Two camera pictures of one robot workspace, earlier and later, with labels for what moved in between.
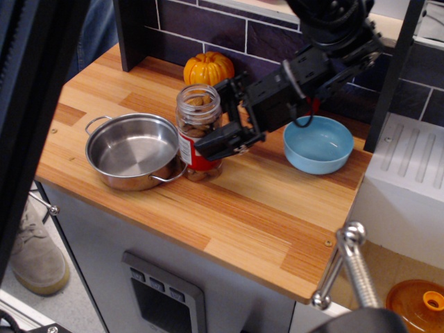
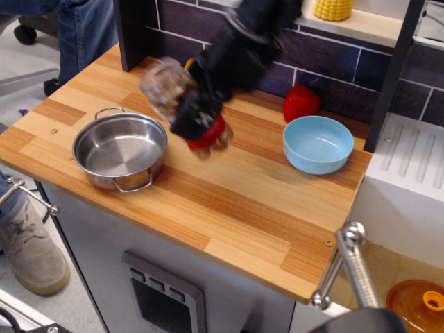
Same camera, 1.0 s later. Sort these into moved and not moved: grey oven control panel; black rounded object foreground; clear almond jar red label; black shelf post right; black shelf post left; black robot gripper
Moved: black robot gripper; clear almond jar red label
Not moved: black shelf post right; black shelf post left; grey oven control panel; black rounded object foreground
